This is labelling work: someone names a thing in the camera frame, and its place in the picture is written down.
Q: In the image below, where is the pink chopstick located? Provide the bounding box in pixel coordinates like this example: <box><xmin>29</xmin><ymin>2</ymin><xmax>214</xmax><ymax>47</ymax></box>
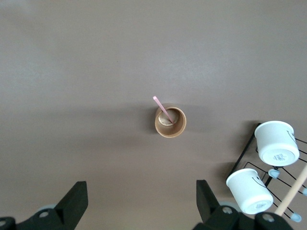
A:
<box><xmin>153</xmin><ymin>96</ymin><xmax>174</xmax><ymax>125</ymax></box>

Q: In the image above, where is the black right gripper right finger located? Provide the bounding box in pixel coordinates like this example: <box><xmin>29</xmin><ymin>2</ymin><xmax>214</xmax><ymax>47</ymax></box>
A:
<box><xmin>191</xmin><ymin>179</ymin><xmax>256</xmax><ymax>230</ymax></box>

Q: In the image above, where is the brown wooden cup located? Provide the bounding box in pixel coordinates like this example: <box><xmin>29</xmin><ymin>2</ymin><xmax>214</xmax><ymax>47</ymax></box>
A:
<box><xmin>154</xmin><ymin>106</ymin><xmax>187</xmax><ymax>138</ymax></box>

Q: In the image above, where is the wooden rack rod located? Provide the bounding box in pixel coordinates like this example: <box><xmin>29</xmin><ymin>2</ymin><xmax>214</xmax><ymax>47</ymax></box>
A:
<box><xmin>274</xmin><ymin>164</ymin><xmax>307</xmax><ymax>216</ymax></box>

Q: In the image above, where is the white cup with black print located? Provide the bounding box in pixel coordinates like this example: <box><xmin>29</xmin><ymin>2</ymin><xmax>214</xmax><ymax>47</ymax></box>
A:
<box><xmin>225</xmin><ymin>168</ymin><xmax>274</xmax><ymax>215</ymax></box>
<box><xmin>254</xmin><ymin>120</ymin><xmax>301</xmax><ymax>167</ymax></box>

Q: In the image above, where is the black wire cup rack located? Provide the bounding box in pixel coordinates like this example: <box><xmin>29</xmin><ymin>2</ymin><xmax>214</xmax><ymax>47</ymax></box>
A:
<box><xmin>236</xmin><ymin>122</ymin><xmax>307</xmax><ymax>222</ymax></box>

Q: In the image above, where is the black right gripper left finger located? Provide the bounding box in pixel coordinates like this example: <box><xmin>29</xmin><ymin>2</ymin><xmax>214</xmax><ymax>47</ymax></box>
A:
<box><xmin>16</xmin><ymin>181</ymin><xmax>88</xmax><ymax>230</ymax></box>

